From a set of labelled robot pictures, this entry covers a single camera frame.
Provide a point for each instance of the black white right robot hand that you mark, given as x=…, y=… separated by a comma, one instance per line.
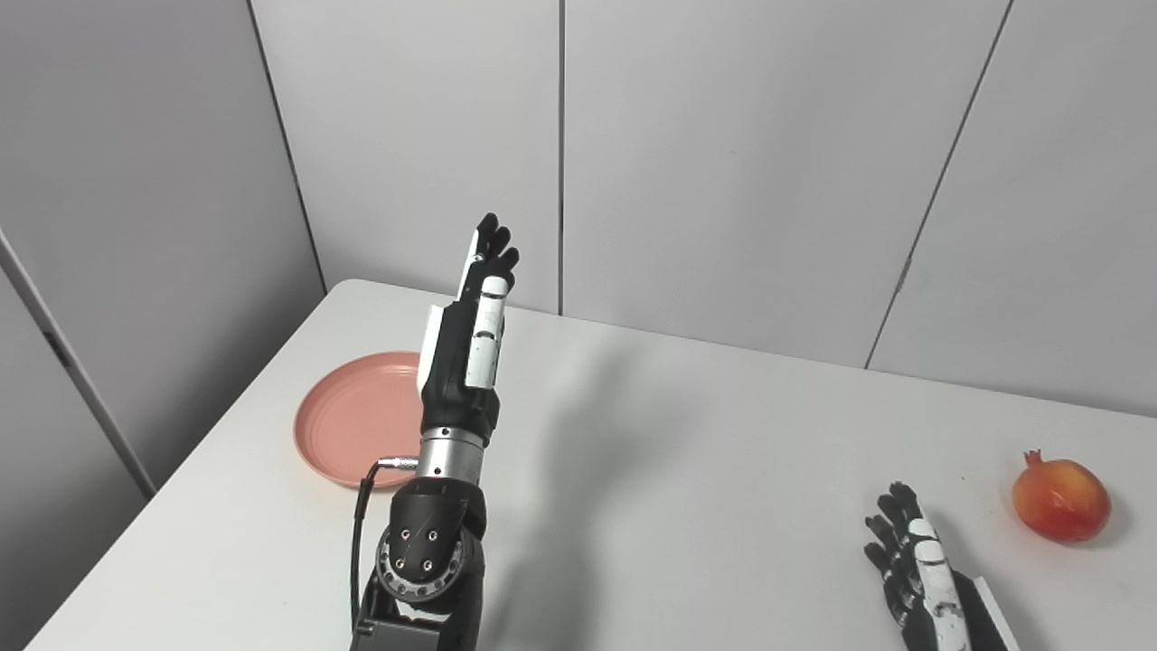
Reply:
x=926, y=597

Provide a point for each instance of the red orange pomegranate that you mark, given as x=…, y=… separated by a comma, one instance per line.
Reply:
x=1062, y=502

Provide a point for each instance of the pink round plate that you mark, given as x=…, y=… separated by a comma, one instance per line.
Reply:
x=357, y=420

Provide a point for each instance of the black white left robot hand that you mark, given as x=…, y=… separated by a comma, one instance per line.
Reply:
x=452, y=380

